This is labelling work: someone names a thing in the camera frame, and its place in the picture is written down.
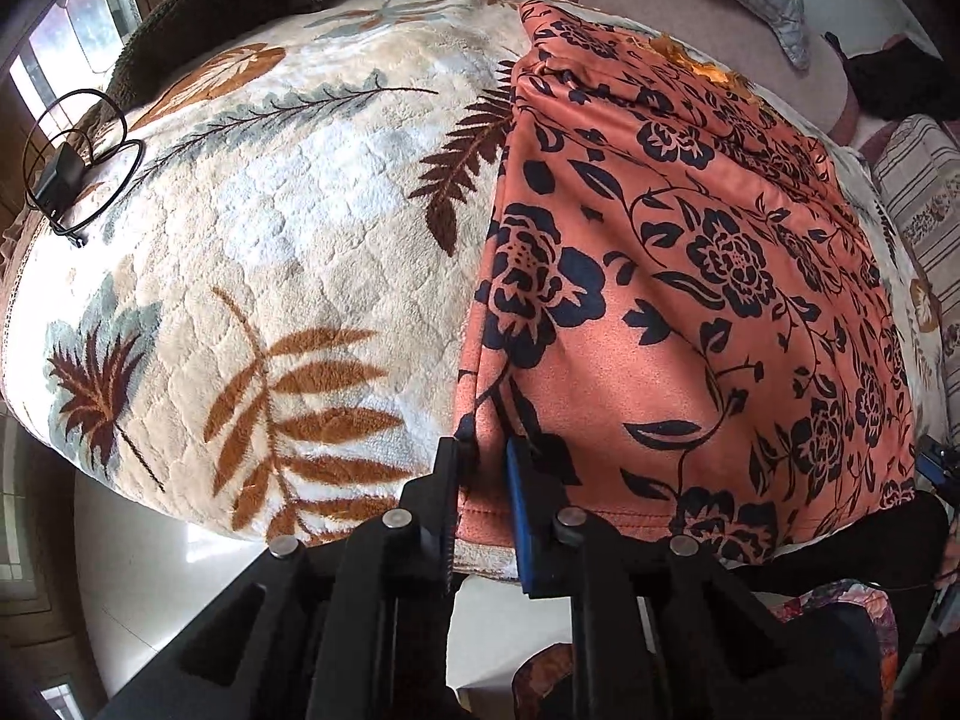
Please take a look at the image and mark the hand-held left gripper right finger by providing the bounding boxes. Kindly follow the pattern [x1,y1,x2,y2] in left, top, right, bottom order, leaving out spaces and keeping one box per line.
[505,438,887,720]

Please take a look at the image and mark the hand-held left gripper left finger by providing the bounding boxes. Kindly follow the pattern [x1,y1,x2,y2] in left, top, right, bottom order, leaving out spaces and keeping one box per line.
[97,435,481,720]

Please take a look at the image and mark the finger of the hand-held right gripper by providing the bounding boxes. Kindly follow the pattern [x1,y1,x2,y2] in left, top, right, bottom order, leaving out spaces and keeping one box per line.
[915,433,960,487]

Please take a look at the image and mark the orange floral garment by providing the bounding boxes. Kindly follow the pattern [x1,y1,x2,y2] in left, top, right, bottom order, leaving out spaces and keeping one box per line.
[450,0,920,567]

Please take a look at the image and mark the striped floral cushion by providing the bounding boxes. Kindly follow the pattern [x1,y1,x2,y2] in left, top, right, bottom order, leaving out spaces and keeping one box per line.
[874,114,960,301]

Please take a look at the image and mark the leaf print fleece blanket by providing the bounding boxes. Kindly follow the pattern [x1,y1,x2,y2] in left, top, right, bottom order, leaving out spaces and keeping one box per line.
[0,0,946,578]

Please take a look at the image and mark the black garment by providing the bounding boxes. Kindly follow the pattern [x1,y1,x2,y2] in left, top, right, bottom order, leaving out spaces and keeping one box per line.
[825,30,946,121]

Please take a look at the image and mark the wooden glass door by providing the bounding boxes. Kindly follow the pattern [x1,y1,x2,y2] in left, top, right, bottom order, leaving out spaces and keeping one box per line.
[7,0,143,136]

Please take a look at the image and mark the black charger with cable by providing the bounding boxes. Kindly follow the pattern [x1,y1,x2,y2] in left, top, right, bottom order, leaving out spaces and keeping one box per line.
[22,88,147,248]

